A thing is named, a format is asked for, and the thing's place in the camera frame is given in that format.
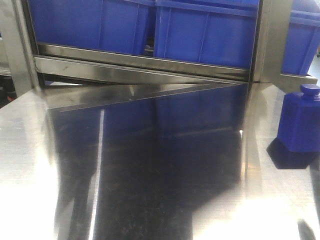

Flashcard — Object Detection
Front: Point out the blue bin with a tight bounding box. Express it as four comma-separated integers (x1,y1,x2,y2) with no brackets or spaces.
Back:
29,0,155,55
282,10,320,76
153,0,258,69

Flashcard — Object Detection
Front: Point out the blue bin upper left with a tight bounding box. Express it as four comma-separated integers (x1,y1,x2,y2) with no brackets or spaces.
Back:
29,0,155,55

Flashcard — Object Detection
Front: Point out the blue bin upper right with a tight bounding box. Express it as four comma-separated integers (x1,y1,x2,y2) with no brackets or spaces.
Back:
153,0,258,69

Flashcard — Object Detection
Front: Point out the steel shelf frame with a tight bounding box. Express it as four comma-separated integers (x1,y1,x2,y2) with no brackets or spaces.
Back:
0,0,317,96

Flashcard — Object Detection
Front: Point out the blue block part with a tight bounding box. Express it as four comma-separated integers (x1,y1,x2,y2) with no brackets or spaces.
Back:
277,84,320,153

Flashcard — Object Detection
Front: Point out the blue bin far right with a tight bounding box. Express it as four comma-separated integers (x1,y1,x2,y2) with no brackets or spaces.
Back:
282,10,320,76

